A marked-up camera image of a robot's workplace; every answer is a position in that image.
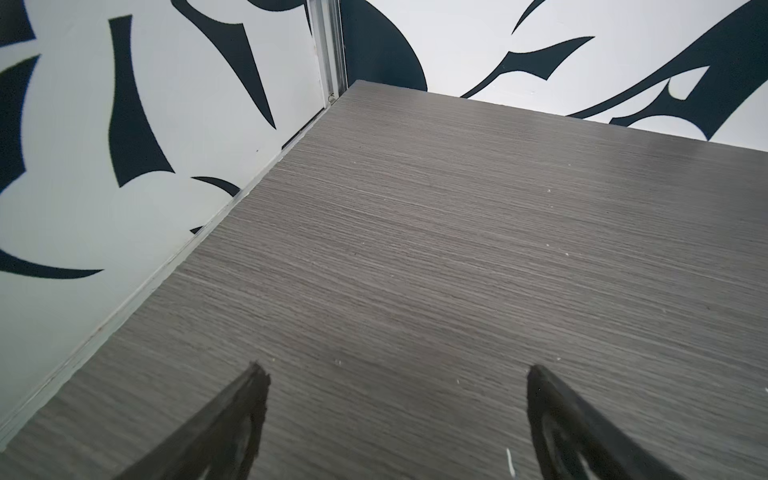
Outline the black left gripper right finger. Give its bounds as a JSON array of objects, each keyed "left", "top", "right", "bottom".
[{"left": 526, "top": 364, "right": 682, "bottom": 479}]

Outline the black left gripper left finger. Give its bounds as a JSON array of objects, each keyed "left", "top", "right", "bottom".
[{"left": 117, "top": 362, "right": 271, "bottom": 479}]

